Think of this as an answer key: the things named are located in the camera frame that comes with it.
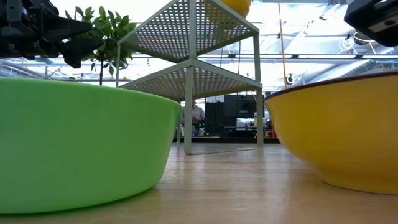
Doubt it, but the pale green perforated shelf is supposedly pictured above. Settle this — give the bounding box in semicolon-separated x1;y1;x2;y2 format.
115;0;264;156

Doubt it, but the silver ventilation duct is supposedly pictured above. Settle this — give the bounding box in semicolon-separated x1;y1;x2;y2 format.
306;58;398;83

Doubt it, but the yellow blue patterned bowl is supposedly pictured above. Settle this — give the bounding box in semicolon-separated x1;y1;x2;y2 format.
263;70;398;196
220;0;252;19

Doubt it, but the person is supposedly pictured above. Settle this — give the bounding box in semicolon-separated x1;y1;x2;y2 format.
180;99;206;138

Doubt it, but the green plastic bowl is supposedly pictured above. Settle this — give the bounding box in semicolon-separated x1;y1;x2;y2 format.
0;77;182;215

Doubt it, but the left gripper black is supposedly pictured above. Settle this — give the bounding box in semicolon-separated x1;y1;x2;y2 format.
0;0;104;70

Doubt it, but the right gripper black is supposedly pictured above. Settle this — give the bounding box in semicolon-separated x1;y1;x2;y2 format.
343;0;398;47

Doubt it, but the yellow cord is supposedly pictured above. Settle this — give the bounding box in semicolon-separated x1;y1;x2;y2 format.
277;0;289;91

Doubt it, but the black equipment cabinet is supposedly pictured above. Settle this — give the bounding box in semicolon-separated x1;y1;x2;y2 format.
204;94;265;138

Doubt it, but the green potted plant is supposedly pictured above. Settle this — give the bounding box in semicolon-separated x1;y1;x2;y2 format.
64;5;137;86

